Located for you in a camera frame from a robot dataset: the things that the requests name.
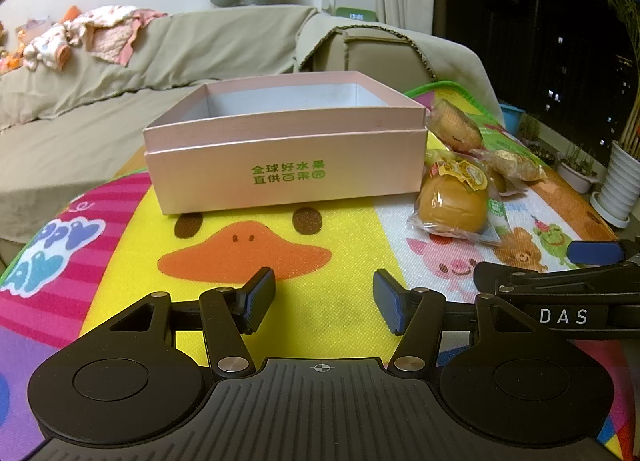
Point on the white ribbed plant pot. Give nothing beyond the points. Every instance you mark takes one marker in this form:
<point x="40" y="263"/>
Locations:
<point x="620" y="181"/>

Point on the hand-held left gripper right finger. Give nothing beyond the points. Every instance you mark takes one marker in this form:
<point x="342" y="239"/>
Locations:
<point x="386" y="297"/>

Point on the blue plastic bin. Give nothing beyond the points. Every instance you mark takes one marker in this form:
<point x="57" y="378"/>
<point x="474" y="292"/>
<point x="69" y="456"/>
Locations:
<point x="512" y="118"/>

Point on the orange toys on sofa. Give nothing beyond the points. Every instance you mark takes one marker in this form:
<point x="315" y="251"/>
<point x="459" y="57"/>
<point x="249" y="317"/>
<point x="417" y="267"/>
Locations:
<point x="10" y="58"/>

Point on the pile of baby clothes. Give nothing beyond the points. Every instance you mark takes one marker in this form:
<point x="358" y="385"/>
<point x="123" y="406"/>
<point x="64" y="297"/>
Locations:
<point x="110" y="33"/>

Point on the green digital clock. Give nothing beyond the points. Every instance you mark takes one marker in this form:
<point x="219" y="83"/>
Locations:
<point x="356" y="16"/>

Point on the dark small plant pot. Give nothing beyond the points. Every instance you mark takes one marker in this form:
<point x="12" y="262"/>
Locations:
<point x="542" y="153"/>

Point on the pink cardboard box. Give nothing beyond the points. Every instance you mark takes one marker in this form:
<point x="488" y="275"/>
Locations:
<point x="280" y="161"/>

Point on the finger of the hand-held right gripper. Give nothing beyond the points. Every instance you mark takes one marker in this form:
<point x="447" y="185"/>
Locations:
<point x="595" y="252"/>
<point x="500" y="277"/>

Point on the beige frilled sofa cover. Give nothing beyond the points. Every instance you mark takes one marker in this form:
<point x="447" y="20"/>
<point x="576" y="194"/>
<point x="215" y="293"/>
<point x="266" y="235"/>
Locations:
<point x="225" y="41"/>

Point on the white pot with sprouts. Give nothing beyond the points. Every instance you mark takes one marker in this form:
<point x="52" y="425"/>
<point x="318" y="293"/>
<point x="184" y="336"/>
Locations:
<point x="575" y="178"/>

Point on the round bun packet yellow label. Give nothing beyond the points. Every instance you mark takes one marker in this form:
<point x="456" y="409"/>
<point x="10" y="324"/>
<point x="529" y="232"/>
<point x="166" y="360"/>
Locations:
<point x="452" y="201"/>

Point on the beige sofa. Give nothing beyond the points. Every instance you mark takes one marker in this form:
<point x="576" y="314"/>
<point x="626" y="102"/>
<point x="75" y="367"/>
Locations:
<point x="75" y="141"/>

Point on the colourful cartoon play mat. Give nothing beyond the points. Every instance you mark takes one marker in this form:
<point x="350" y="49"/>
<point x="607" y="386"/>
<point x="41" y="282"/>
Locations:
<point x="325" y="251"/>

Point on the layered bread clear packet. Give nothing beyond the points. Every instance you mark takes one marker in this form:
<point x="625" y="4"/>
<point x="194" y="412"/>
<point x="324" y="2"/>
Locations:
<point x="455" y="123"/>

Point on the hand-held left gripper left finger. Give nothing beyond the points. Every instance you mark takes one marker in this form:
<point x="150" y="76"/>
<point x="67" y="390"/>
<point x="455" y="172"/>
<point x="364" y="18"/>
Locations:
<point x="260" y="297"/>

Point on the white wall socket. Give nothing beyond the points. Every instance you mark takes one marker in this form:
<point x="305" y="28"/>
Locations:
<point x="324" y="3"/>

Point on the sesame bar clear packet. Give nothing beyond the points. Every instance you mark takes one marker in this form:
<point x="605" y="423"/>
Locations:
<point x="515" y="165"/>

